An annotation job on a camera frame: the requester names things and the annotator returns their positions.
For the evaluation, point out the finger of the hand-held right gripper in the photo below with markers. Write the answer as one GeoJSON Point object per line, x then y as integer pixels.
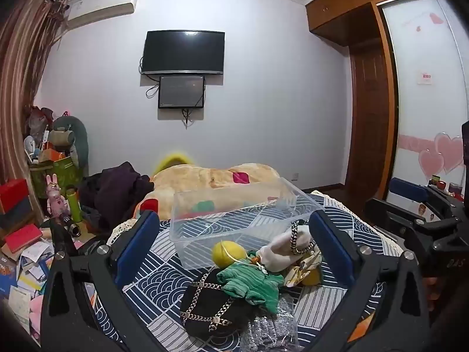
{"type": "Point", "coordinates": [388, 220]}
{"type": "Point", "coordinates": [406, 190]}

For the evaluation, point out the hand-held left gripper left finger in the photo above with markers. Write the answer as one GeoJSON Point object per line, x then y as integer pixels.
{"type": "Point", "coordinates": [137, 244]}

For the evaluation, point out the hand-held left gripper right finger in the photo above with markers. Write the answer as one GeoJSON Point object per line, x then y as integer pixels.
{"type": "Point", "coordinates": [331, 251]}

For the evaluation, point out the white plush toy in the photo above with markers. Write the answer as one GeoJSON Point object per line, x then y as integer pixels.
{"type": "Point", "coordinates": [280, 253]}

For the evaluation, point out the green knitted plush toy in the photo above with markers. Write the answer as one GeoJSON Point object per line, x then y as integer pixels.
{"type": "Point", "coordinates": [252, 286]}

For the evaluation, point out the yellow plush ball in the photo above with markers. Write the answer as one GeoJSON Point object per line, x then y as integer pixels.
{"type": "Point", "coordinates": [227, 255]}

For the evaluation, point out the clear plastic storage box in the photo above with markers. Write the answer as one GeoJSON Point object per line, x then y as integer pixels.
{"type": "Point", "coordinates": [238, 227]}

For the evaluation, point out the person's right hand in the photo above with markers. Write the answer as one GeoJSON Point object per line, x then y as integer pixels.
{"type": "Point", "coordinates": [429, 291]}

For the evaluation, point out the dark jar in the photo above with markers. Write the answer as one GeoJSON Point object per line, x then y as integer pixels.
{"type": "Point", "coordinates": [434, 182]}

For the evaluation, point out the blue patterned blanket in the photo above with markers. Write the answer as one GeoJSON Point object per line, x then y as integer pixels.
{"type": "Point", "coordinates": [165, 271]}

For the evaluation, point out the gold white patterned pouch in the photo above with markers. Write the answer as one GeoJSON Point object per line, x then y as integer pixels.
{"type": "Point", "coordinates": [296, 271]}

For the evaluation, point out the red jar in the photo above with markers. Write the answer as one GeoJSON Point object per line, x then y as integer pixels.
{"type": "Point", "coordinates": [456, 189]}

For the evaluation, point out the dark purple clothes pile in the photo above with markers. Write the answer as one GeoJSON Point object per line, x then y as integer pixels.
{"type": "Point", "coordinates": [113, 190]}

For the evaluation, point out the green cardboard tube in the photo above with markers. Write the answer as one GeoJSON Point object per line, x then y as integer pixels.
{"type": "Point", "coordinates": [75, 205]}

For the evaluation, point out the white heart-print sliding door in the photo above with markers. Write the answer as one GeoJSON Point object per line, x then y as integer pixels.
{"type": "Point", "coordinates": [421, 110]}

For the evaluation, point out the brown wooden door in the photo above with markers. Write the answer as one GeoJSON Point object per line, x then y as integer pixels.
{"type": "Point", "coordinates": [370, 117]}

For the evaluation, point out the orange cloth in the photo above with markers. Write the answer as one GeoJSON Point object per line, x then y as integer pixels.
{"type": "Point", "coordinates": [362, 328]}

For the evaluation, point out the yellow plush cushion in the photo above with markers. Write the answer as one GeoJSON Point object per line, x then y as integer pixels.
{"type": "Point", "coordinates": [172, 161]}

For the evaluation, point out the pink rabbit figure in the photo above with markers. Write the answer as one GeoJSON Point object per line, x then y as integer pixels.
{"type": "Point", "coordinates": [56, 198]}

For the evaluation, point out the clear plastic wrapper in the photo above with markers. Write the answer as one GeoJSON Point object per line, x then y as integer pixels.
{"type": "Point", "coordinates": [269, 328]}

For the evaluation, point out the green gift box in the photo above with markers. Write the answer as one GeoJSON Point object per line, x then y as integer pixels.
{"type": "Point", "coordinates": [55, 176]}

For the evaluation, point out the red book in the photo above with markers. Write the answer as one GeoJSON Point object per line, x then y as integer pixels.
{"type": "Point", "coordinates": [24, 237]}

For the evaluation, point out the red white door sticker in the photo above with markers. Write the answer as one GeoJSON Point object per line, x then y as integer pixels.
{"type": "Point", "coordinates": [426, 77]}

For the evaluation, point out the pile of papers and books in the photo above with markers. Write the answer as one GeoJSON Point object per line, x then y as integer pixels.
{"type": "Point", "coordinates": [25, 275]}

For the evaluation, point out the green dinosaur plush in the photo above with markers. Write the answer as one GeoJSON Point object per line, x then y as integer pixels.
{"type": "Point", "coordinates": [75, 143]}

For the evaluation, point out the dark grey box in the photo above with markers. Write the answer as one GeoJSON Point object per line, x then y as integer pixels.
{"type": "Point", "coordinates": [16, 214]}

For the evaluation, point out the red box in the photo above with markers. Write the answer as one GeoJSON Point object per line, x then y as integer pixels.
{"type": "Point", "coordinates": [13, 194]}

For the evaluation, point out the small white fan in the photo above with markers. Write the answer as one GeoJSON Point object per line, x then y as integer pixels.
{"type": "Point", "coordinates": [31, 148]}

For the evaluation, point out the pile of dark bags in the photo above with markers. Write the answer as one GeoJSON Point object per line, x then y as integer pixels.
{"type": "Point", "coordinates": [38, 123]}

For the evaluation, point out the brown wooden overhead cabinet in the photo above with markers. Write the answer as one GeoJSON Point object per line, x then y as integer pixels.
{"type": "Point", "coordinates": [340, 7]}

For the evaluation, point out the brown striped curtain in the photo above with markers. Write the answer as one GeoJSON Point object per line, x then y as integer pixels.
{"type": "Point", "coordinates": [22, 73]}

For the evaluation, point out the white air conditioner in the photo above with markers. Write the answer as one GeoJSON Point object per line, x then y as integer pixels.
{"type": "Point", "coordinates": [102, 14]}

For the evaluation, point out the black camera lens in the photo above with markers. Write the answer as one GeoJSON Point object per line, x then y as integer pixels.
{"type": "Point", "coordinates": [72, 228]}

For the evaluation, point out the small black wall monitor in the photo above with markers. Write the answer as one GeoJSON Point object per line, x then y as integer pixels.
{"type": "Point", "coordinates": [181, 91]}

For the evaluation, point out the black wall television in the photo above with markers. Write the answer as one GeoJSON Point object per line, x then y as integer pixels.
{"type": "Point", "coordinates": [183, 52]}

